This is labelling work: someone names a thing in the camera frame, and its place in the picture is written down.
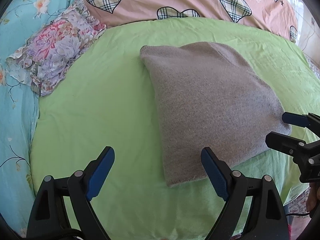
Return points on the beige knit sweater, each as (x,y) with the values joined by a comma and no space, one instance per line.
(212,100)

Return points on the green bed sheet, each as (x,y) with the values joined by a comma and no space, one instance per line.
(100,105)

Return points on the floral ruffled pillow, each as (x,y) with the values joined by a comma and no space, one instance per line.
(55,47)

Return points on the teal floral bed sheet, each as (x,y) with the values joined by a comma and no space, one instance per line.
(17,130)

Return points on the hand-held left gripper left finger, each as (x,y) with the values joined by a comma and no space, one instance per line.
(100,177)

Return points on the person's right hand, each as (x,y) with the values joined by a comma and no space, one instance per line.
(313,197)

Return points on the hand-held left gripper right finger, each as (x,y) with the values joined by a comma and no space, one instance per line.
(216,175)

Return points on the patterned mattress cover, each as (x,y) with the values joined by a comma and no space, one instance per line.
(313,67)

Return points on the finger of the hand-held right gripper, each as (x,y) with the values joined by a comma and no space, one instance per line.
(282,141)
(295,119)

